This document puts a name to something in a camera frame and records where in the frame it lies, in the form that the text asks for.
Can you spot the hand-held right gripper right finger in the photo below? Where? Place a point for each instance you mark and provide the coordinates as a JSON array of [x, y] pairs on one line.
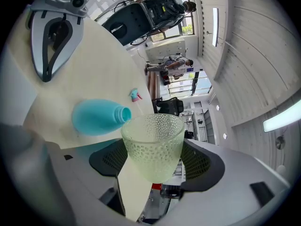
[[230, 185]]

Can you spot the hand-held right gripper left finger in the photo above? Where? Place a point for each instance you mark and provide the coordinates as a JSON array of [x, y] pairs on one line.
[[82, 178]]

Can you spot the turquoise plastic bottle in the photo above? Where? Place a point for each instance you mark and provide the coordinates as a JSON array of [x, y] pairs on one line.
[[94, 116]]

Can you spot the clear yellowish plastic cup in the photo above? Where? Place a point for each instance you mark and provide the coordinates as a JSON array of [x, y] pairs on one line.
[[152, 154]]

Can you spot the round ceiling fixture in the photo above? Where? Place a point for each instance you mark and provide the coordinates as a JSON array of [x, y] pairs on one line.
[[280, 142]]

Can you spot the white shelving rack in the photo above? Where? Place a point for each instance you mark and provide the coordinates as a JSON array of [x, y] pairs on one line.
[[202, 123]]

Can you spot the red bin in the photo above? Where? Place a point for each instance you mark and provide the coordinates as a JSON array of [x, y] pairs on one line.
[[157, 186]]

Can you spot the grey office chair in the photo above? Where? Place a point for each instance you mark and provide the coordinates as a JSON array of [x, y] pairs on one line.
[[131, 22]]

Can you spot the long ceiling light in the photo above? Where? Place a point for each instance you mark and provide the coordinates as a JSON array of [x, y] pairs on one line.
[[282, 119], [215, 27]]

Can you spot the small turquoise pink toy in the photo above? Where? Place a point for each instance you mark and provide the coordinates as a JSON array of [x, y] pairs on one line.
[[134, 95]]

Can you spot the glass entrance doors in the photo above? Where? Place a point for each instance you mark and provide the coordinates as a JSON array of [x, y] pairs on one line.
[[200, 83]]

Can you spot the wooden steps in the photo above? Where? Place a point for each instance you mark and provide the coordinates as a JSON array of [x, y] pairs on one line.
[[154, 86]]

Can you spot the grey lockers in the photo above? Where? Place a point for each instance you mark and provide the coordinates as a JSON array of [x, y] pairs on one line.
[[164, 49]]

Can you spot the grey and black backpack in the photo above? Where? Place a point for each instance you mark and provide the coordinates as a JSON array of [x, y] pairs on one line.
[[162, 8]]

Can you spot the large window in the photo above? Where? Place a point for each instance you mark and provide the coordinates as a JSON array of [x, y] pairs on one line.
[[188, 28]]

